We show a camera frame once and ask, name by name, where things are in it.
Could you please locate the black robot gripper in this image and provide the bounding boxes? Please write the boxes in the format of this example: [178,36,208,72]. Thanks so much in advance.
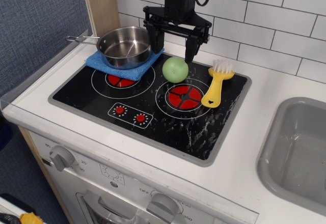
[143,0,212,62]

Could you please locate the green pear toy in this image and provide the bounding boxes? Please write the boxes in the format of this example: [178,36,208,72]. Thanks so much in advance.
[162,57,189,83]

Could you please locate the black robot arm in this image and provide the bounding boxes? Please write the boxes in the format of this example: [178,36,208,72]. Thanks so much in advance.
[143,0,212,63]

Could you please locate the stainless steel pot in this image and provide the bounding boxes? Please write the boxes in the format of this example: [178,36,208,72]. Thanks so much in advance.
[65,26,151,70]

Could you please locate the blue cloth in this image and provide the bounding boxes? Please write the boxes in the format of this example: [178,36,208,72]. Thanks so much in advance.
[86,48,165,81]

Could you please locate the yellow dish brush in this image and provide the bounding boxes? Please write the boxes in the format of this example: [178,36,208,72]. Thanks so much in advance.
[201,60,235,108]

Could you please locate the black toy stove top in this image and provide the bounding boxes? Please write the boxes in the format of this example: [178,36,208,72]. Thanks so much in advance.
[49,53,252,167]

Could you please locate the clear acrylic guard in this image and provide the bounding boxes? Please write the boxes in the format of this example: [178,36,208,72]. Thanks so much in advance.
[1,42,79,111]

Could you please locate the grey left oven knob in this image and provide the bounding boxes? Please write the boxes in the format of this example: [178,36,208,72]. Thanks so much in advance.
[50,146,75,172]

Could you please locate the grey oven knob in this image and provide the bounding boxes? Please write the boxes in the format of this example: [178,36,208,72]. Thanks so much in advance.
[146,193,179,223]
[50,146,75,172]

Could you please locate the grey right oven knob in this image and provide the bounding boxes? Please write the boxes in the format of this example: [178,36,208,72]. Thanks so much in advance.
[146,193,179,223]

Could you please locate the grey sink basin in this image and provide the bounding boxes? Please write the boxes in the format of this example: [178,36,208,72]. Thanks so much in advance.
[257,97,325,215]

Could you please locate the white toy oven front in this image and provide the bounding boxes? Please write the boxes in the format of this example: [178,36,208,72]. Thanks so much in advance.
[30,133,258,223]

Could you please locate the yellow and black object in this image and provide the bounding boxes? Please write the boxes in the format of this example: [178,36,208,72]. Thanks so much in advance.
[1,212,44,224]

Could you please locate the wooden side post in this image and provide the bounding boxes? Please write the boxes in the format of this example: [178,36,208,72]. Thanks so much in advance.
[85,0,120,36]

